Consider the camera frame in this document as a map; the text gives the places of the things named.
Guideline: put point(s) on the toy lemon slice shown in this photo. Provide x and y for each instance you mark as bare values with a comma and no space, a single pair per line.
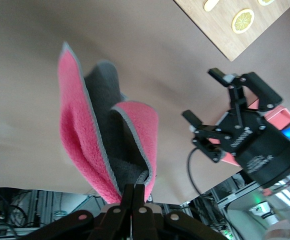
243,21
265,1

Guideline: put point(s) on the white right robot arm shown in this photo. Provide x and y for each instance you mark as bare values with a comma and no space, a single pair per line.
262,212

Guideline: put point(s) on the aluminium profile rail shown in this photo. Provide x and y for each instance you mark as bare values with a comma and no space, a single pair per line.
232,197

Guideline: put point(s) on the pink plastic bin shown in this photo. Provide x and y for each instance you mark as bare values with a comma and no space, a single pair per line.
278,117

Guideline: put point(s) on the brown table cover sheet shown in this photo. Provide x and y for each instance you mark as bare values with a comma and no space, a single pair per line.
135,37

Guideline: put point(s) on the pink and grey cloth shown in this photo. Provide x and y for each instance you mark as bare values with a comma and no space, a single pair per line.
75,125

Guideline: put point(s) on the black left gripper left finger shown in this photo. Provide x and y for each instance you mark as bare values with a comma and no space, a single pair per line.
110,225

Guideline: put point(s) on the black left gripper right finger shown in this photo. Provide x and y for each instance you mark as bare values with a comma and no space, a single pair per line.
155,227

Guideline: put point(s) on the wooden cutting board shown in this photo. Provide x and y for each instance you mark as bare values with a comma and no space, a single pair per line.
222,30

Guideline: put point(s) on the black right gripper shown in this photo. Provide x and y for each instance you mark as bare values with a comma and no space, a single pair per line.
260,150

